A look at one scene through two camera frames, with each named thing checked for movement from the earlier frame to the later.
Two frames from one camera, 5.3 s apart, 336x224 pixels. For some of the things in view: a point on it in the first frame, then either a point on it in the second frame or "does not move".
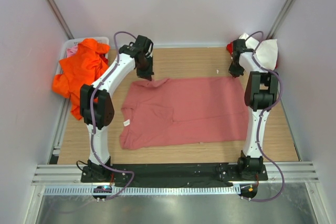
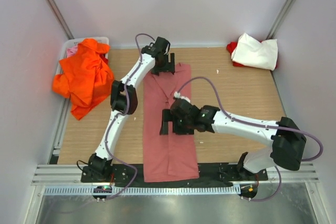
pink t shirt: [186, 110] -> [171, 157]
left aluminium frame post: [52, 4] does not move
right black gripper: [235, 69] -> [173, 123]
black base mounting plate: [172, 175] does not move
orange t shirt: [85, 66] does not move
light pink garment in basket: [72, 51] does not move
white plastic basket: [68, 43] does not move
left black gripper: [145, 71] -> [165, 66]
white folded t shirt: [266, 53] does not move
